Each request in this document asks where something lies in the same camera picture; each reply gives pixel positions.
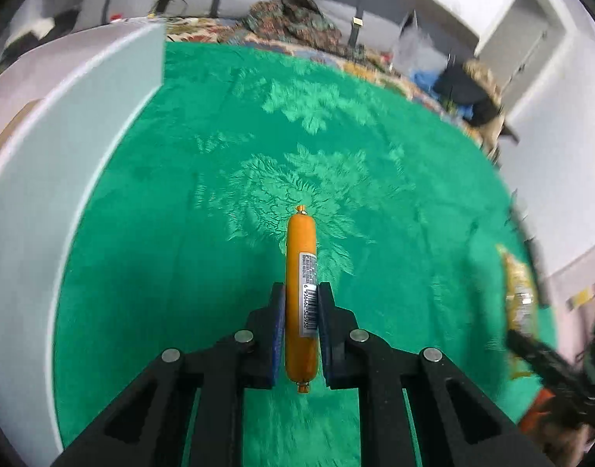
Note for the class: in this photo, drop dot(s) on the orange sausage stick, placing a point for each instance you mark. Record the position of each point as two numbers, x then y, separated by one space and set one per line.
301 253

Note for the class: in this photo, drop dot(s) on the black chair armrest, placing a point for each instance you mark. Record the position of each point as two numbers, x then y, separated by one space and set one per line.
509 132

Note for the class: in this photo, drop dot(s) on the clear plastic bag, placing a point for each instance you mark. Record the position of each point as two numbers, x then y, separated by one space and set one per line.
416 48

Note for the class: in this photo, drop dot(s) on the dark floral cloth bundle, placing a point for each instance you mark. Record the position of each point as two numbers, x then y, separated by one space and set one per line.
287 19

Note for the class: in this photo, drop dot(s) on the black clothes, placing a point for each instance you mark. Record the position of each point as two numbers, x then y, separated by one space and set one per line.
462 90

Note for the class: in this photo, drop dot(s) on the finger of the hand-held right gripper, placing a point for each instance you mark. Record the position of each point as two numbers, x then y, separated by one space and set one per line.
555 369

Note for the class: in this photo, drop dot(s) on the blue cloth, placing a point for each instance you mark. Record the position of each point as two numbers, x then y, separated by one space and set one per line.
426 80

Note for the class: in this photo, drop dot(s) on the white door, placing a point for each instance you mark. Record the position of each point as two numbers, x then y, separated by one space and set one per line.
526 39

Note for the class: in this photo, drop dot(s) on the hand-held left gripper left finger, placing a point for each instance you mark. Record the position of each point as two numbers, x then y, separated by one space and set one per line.
278 331

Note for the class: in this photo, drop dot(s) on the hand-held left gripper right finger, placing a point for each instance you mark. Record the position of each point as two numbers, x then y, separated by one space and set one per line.
326 331

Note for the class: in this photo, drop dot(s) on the white rectangular box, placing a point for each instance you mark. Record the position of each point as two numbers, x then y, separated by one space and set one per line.
59 155

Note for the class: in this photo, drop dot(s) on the grey packet with yellow edge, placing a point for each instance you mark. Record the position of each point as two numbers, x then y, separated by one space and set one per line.
521 292

